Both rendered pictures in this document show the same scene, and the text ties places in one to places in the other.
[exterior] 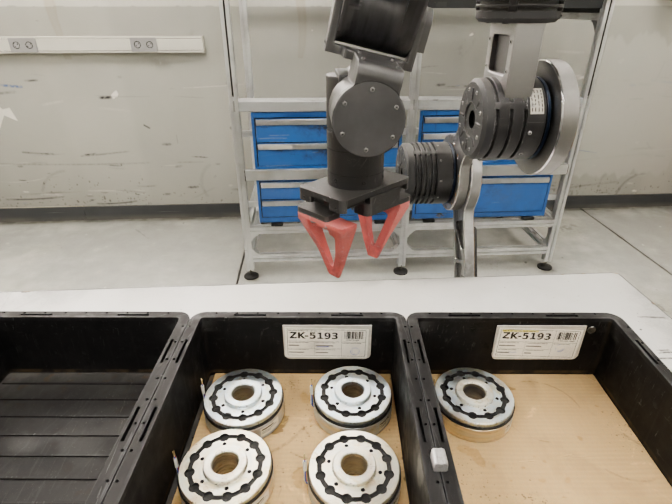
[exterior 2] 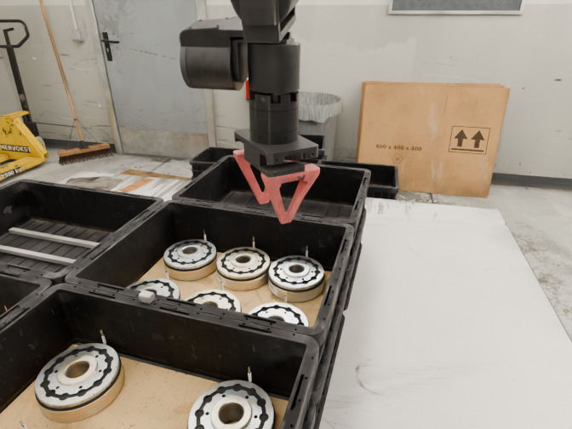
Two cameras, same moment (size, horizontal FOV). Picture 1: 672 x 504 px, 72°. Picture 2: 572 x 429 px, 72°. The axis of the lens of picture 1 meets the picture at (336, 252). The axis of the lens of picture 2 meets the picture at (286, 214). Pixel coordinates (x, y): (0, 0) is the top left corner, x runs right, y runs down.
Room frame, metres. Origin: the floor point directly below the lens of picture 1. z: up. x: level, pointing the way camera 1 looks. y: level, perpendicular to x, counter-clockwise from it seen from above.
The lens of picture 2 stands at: (0.60, -0.45, 1.29)
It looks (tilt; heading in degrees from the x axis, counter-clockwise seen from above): 28 degrees down; 106
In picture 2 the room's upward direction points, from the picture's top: straight up
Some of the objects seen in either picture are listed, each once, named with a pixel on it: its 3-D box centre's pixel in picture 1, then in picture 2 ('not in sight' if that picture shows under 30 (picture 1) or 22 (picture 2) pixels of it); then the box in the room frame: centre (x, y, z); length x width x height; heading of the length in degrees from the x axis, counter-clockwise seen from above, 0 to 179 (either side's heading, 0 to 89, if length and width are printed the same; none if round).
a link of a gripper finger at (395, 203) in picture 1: (365, 223); (281, 184); (0.47, -0.03, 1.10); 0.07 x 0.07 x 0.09; 45
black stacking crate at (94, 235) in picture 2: not in sight; (43, 244); (-0.06, 0.05, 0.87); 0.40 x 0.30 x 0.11; 0
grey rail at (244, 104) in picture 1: (411, 103); not in sight; (2.27, -0.36, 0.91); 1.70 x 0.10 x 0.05; 93
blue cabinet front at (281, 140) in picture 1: (328, 169); not in sight; (2.22, 0.04, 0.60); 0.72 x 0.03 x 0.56; 93
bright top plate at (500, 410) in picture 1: (473, 395); (231, 416); (0.45, -0.18, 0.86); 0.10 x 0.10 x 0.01
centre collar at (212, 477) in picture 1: (225, 464); (243, 260); (0.34, 0.12, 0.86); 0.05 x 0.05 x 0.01
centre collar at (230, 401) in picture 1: (243, 393); (296, 269); (0.45, 0.12, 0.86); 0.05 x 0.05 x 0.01
